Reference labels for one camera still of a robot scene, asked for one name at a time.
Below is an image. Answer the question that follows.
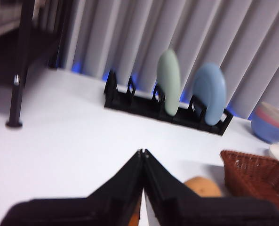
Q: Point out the pink bowl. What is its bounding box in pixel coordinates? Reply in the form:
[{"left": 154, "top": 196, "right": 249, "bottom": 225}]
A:
[{"left": 256, "top": 105, "right": 279, "bottom": 129}]

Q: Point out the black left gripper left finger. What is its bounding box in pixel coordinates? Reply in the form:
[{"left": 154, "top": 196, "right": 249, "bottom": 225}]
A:
[{"left": 0, "top": 150, "right": 144, "bottom": 226}]

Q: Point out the pale green plate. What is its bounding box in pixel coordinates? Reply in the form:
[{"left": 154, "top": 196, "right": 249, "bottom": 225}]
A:
[{"left": 157, "top": 48, "right": 182, "bottom": 116}]

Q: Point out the blue bowl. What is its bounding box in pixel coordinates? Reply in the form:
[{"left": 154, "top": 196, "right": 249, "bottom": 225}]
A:
[{"left": 251, "top": 110, "right": 279, "bottom": 145}]

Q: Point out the grey pleated curtain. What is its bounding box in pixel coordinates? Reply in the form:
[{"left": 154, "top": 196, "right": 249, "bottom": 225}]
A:
[{"left": 56, "top": 0, "right": 279, "bottom": 121}]

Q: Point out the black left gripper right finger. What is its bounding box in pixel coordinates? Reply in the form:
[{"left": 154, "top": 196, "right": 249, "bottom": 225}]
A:
[{"left": 143, "top": 148, "right": 279, "bottom": 226}]

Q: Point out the light blue plate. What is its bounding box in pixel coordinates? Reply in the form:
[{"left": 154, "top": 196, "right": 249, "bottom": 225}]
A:
[{"left": 191, "top": 62, "right": 227, "bottom": 126}]

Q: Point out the brown wicker basket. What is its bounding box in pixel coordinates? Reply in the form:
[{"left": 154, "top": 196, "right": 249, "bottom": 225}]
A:
[{"left": 220, "top": 150, "right": 279, "bottom": 216}]

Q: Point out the beige bowl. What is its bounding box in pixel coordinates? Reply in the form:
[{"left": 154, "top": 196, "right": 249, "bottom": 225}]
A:
[{"left": 259, "top": 101, "right": 279, "bottom": 123}]

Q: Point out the black dish rack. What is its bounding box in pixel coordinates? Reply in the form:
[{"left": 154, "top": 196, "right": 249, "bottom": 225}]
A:
[{"left": 104, "top": 69, "right": 234, "bottom": 137}]

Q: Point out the black metal shelf frame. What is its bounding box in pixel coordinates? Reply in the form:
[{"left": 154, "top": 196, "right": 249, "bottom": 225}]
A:
[{"left": 0, "top": 0, "right": 71, "bottom": 129}]

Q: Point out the tan potato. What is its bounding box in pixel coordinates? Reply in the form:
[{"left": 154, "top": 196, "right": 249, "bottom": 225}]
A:
[{"left": 184, "top": 177, "right": 222, "bottom": 198}]

